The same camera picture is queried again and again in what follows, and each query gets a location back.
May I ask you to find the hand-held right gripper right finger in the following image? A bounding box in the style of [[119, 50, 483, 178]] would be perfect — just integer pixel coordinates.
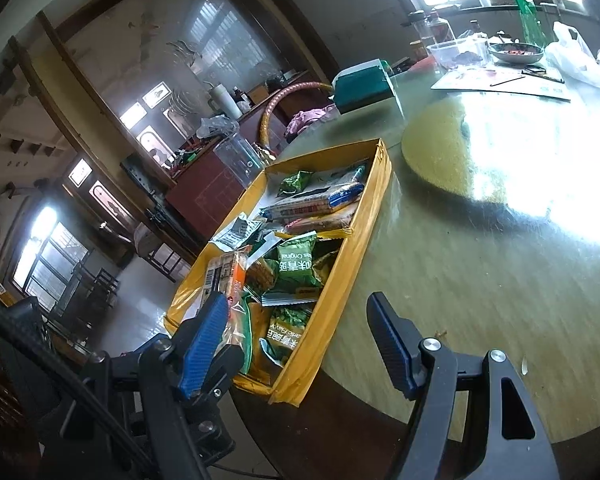
[[366, 291, 562, 480]]

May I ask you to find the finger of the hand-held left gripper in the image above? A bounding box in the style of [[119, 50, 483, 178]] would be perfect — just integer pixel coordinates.
[[195, 344, 246, 467]]

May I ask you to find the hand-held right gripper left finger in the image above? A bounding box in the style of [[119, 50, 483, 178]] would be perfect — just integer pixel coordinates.
[[79, 291, 231, 480]]

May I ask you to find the large green pea packet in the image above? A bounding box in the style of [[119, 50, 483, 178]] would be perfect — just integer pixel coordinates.
[[261, 305, 315, 367]]

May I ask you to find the orange cracker packet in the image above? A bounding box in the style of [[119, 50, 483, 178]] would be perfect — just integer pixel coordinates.
[[202, 249, 247, 312]]

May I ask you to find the yellow cardboard box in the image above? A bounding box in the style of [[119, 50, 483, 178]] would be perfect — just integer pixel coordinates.
[[164, 137, 394, 407]]

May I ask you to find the silver packet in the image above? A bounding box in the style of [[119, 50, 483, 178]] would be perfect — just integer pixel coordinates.
[[211, 214, 262, 254]]

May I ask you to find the yellow round label cracker packet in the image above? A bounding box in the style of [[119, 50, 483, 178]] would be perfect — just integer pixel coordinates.
[[275, 206, 357, 241]]

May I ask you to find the blue edged cracker packet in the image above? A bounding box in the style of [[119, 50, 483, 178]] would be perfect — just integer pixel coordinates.
[[259, 181, 367, 224]]

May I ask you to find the small green pea packet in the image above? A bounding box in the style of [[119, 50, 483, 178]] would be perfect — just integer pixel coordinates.
[[278, 170, 315, 197]]

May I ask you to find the dark wooden chair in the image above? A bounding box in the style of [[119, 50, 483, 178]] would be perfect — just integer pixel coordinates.
[[69, 259, 122, 322]]

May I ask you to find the barred window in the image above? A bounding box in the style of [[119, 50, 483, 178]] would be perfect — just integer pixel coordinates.
[[11, 204, 89, 297]]

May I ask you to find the wooden cabinet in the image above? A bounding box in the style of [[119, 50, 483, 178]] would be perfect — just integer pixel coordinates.
[[164, 70, 312, 242]]

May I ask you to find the clear plastic jar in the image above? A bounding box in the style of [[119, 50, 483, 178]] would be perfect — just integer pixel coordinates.
[[212, 132, 267, 189]]

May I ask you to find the pile of snack packets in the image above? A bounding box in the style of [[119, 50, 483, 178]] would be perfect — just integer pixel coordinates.
[[400, 80, 600, 247]]

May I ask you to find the crumpled clear plastic bag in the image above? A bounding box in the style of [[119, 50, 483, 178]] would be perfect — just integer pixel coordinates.
[[194, 114, 242, 139]]

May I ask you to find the pink cloth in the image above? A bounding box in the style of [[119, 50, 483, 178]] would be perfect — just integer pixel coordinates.
[[284, 106, 339, 137]]

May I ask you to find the white thermos bottle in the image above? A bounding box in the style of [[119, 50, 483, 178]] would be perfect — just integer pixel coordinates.
[[208, 83, 244, 122]]

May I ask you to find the teal tissue box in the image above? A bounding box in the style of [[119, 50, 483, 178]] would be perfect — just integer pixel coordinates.
[[331, 58, 397, 114]]

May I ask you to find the printed paper sheet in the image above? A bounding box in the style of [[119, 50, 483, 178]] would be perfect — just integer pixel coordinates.
[[429, 67, 572, 102]]

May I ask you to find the clear plastic food container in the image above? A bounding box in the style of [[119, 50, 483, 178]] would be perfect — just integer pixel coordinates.
[[426, 37, 492, 69]]

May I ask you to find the bowl of food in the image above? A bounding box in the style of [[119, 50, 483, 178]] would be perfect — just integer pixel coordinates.
[[487, 42, 547, 65]]

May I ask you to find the red label jar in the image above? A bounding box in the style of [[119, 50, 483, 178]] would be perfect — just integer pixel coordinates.
[[430, 15, 457, 44]]

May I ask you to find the white plastic bag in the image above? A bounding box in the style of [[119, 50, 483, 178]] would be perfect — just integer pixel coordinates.
[[544, 21, 600, 89]]

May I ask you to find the green plastic bottle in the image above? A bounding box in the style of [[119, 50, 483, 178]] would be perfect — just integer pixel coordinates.
[[511, 0, 549, 54]]

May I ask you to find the black braided cable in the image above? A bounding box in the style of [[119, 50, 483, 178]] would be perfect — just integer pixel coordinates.
[[0, 290, 156, 480]]

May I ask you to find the pink yellow basket handle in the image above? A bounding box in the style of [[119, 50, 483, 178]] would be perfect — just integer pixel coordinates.
[[259, 79, 337, 154]]

